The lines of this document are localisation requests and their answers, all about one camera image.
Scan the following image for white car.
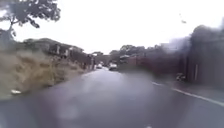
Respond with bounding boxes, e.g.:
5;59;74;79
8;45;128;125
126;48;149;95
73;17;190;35
108;62;119;72

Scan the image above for white vehicle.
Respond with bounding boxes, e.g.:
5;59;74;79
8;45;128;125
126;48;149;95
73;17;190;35
95;63;104;70

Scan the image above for row of trees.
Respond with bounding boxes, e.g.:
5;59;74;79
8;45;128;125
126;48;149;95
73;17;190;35
92;44;162;66

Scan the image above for wet grey asphalt road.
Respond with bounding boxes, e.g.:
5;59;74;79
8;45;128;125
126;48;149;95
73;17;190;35
0;67;224;128

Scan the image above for reddish fence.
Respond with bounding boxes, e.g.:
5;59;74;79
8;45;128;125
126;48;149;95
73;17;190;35
128;52;188;80

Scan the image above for row of low buildings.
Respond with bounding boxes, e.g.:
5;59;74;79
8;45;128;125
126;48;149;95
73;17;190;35
22;37;96;70

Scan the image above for dry grass bank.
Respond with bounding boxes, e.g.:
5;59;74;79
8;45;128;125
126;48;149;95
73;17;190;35
0;49;90;100

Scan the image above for white painted line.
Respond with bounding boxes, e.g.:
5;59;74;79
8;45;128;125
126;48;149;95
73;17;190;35
151;80;224;108

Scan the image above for dark building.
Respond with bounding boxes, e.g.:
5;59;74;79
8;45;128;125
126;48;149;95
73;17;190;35
184;24;224;90

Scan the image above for grey pavement strip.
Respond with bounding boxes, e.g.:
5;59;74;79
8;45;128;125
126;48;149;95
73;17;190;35
156;77;224;103

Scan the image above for large overhanging tree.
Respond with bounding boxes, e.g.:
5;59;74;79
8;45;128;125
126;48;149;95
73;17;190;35
0;0;62;40

